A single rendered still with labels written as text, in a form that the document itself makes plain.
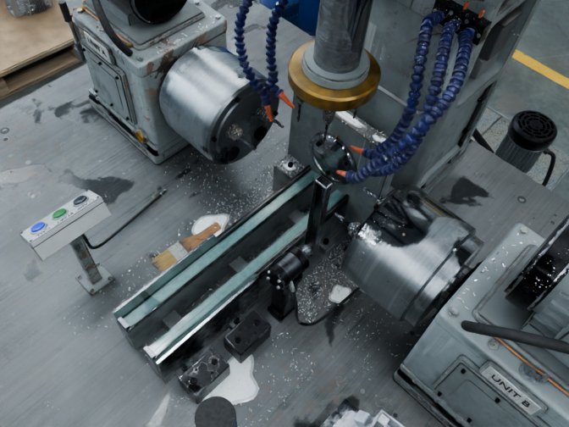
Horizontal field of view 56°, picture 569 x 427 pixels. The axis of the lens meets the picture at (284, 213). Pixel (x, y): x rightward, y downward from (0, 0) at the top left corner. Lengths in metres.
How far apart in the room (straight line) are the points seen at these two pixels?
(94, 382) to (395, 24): 1.02
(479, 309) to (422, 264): 0.13
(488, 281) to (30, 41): 2.69
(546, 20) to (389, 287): 3.10
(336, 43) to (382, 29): 0.26
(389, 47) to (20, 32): 2.41
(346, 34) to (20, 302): 0.98
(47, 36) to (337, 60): 2.39
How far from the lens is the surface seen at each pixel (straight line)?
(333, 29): 0.97
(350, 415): 1.01
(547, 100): 3.39
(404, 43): 1.20
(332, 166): 1.34
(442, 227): 1.08
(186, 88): 1.31
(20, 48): 3.19
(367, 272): 1.09
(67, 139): 1.72
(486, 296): 1.03
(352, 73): 1.03
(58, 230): 1.19
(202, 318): 1.19
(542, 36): 3.85
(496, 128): 2.44
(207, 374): 1.22
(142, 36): 1.41
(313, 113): 1.29
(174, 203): 1.51
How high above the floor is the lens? 2.02
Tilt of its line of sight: 56 degrees down
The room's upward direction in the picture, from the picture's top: 6 degrees clockwise
